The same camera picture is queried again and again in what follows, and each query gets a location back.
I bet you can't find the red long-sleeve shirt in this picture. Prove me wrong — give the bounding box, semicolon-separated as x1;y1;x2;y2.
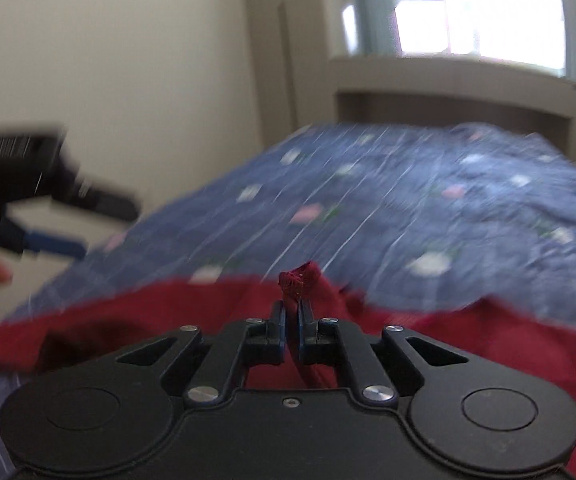
0;263;576;475

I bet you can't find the blue plaid floral quilt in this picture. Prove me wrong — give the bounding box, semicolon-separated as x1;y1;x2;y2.
0;125;576;479

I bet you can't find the blue left curtain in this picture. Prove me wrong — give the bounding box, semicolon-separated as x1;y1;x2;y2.
353;0;399;55

